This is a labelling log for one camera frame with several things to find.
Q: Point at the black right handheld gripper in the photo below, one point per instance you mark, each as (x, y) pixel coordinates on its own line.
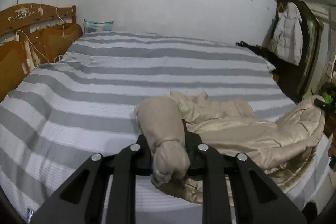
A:
(327, 103)

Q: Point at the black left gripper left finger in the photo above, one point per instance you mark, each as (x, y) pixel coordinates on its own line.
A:
(102, 188)

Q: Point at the grey white striped bedspread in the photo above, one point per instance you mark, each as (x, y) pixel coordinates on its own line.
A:
(64, 112)

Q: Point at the person's right hand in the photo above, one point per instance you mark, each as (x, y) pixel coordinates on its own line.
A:
(332, 149)

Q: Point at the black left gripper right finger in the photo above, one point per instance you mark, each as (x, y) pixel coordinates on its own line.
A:
(235, 189)

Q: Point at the teal pink striped pillow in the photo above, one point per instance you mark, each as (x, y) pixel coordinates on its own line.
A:
(91, 26)

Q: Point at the white hanging puffer coat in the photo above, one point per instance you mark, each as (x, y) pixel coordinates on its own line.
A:
(287, 41)

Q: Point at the beige puffer jacket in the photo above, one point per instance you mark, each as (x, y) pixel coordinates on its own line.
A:
(284, 149)

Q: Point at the dark wooden wardrobe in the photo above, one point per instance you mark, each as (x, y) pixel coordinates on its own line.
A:
(294, 80)

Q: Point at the smartphone with lit screen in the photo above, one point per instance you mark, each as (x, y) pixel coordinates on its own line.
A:
(29, 215)

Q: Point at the brown wooden headboard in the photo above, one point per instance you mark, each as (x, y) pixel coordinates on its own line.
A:
(31, 35)

